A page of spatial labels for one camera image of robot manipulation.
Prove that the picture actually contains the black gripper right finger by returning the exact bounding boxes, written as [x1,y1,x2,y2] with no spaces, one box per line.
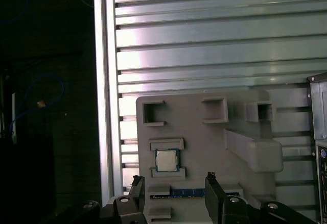
[205,172,315,224]

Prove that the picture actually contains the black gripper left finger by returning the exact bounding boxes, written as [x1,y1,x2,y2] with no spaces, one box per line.
[58,175,146,224]

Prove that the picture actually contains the silver CPU chip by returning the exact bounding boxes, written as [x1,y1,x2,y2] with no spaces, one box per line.
[154,148,182,173]

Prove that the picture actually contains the blue RAM stick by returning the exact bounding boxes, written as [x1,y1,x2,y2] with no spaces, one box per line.
[150,188,242,200]

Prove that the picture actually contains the grey parts rack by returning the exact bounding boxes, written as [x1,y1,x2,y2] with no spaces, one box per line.
[135,90,285,224]

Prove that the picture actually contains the black PC case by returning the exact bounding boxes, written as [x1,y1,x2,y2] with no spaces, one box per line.
[306,71,327,224]

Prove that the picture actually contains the blue floor cable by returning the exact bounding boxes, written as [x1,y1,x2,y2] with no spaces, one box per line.
[9,72,65,136]

